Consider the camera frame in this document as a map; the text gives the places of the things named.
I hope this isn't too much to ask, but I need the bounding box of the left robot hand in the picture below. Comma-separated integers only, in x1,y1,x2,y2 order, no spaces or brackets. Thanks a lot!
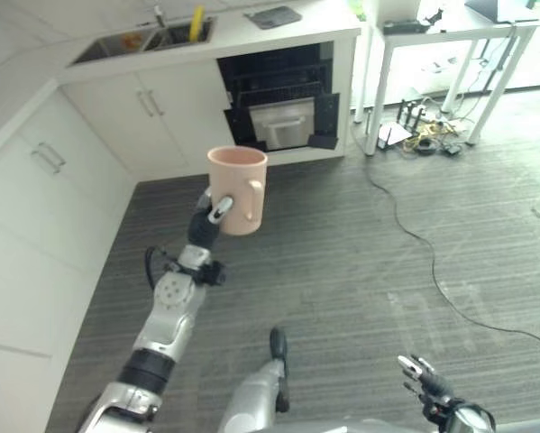
187,188,233,250

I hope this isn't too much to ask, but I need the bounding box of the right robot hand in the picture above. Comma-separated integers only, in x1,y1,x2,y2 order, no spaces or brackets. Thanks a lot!
397,354,455,428

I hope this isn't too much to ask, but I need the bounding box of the pink plastic mug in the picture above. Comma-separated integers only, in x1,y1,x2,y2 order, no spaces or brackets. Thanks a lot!
206,146,270,236

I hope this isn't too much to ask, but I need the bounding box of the black open dishwasher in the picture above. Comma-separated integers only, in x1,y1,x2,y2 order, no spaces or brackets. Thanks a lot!
216,41,342,153

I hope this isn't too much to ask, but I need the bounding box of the white kitchen cabinet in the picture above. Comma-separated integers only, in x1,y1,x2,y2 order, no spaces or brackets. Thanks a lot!
0,8,362,433

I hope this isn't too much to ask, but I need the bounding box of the dark robot foot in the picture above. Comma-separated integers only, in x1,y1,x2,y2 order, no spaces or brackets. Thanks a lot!
269,327,291,413

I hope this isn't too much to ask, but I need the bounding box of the silver robot leg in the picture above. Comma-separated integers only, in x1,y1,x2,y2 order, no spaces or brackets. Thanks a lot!
218,363,285,433

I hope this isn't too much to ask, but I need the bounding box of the stainless double sink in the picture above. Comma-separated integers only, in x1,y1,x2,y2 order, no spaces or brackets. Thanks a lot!
69,16,217,68

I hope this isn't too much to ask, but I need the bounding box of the yellow dish brush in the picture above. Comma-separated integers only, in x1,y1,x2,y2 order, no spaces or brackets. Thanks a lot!
189,5,205,42

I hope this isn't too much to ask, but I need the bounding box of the white paper sheet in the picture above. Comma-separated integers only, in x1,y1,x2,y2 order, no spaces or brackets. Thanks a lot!
377,124,415,149

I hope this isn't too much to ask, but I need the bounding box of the grey drying mat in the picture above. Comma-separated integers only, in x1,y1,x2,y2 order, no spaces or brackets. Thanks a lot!
243,5,303,31

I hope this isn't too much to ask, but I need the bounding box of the black wifi router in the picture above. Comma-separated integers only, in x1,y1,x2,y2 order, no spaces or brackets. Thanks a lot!
398,99,426,139

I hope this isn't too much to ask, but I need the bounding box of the black device on table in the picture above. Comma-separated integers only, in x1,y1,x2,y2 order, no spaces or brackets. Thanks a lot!
382,19,430,36

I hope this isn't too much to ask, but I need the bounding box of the white table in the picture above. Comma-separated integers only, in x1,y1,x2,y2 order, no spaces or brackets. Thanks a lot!
352,0,540,157

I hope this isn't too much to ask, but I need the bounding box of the grey laptop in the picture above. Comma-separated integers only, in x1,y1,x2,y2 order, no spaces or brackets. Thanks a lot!
464,0,540,24

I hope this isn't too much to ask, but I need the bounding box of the black floor cable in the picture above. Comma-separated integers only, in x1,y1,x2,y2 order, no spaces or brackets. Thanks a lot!
351,120,540,351

